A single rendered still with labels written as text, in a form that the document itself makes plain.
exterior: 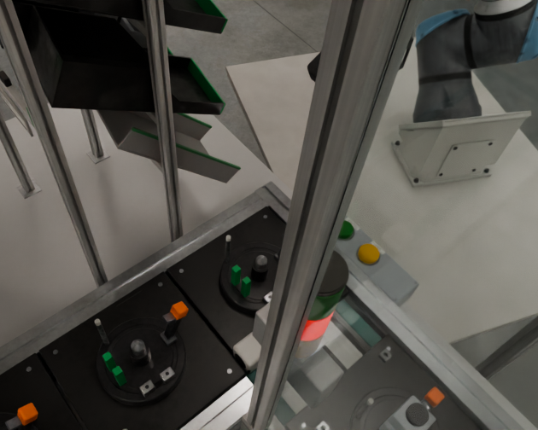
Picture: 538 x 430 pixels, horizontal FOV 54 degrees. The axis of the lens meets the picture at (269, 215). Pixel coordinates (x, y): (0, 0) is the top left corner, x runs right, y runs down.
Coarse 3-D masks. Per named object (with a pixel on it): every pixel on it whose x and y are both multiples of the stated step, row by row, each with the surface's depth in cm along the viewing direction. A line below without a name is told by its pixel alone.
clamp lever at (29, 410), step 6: (24, 408) 70; (30, 408) 70; (18, 414) 70; (24, 414) 70; (30, 414) 70; (36, 414) 70; (12, 420) 70; (18, 420) 70; (24, 420) 69; (30, 420) 70; (12, 426) 69; (18, 426) 70; (24, 426) 71; (30, 426) 72
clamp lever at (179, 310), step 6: (174, 306) 80; (180, 306) 81; (186, 306) 81; (174, 312) 80; (180, 312) 80; (186, 312) 81; (162, 318) 80; (168, 318) 80; (174, 318) 80; (180, 318) 82; (168, 324) 83; (174, 324) 82; (168, 330) 83; (174, 330) 83; (168, 336) 84
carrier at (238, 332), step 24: (264, 216) 104; (216, 240) 100; (240, 240) 100; (264, 240) 101; (192, 264) 96; (216, 264) 97; (240, 264) 95; (264, 264) 90; (192, 288) 94; (216, 288) 94; (240, 288) 92; (264, 288) 93; (216, 312) 91; (240, 312) 92; (240, 336) 89; (240, 360) 86
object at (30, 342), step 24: (216, 216) 104; (240, 216) 105; (192, 240) 101; (144, 264) 97; (168, 264) 97; (96, 288) 93; (120, 288) 94; (72, 312) 90; (96, 312) 90; (24, 336) 87; (48, 336) 87; (0, 360) 85; (240, 384) 85; (72, 408) 85; (216, 408) 83; (240, 408) 83
